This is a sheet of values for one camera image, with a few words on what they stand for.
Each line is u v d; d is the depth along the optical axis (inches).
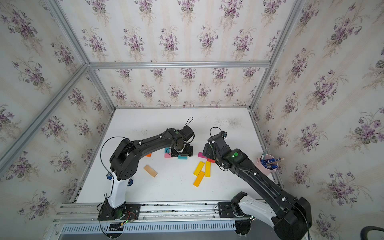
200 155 36.6
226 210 28.3
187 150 31.6
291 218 14.7
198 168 34.8
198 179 33.1
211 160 35.4
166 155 36.5
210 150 24.3
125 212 28.1
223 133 27.4
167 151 37.6
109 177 32.6
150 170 34.5
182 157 32.4
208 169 34.7
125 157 21.6
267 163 32.0
